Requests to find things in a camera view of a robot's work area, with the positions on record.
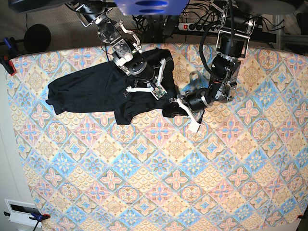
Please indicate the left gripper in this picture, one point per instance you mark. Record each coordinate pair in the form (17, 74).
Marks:
(197, 101)

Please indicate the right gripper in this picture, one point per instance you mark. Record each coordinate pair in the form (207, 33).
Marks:
(144, 68)

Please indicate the black t-shirt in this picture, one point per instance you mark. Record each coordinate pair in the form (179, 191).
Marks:
(101, 88)

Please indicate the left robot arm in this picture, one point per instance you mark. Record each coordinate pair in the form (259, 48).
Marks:
(234, 34)

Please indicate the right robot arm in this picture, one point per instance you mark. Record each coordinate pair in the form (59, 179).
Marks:
(94, 12)

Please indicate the patterned colourful tablecloth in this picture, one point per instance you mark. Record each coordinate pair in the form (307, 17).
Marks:
(245, 169)

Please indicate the white power strip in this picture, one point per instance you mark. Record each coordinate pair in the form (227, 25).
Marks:
(190, 29)

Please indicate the black round stool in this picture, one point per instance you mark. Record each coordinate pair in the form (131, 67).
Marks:
(37, 38)

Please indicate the black clamp bottom right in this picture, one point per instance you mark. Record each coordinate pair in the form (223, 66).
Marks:
(301, 217)

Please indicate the red blue clamp top left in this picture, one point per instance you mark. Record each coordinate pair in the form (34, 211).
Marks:
(12, 52)

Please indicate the blue clamp bottom left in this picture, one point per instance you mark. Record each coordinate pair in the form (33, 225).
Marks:
(36, 217)

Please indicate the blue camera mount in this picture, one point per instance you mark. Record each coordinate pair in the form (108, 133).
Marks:
(151, 7)

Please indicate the white wall vent box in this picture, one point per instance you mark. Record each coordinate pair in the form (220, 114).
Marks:
(20, 212)

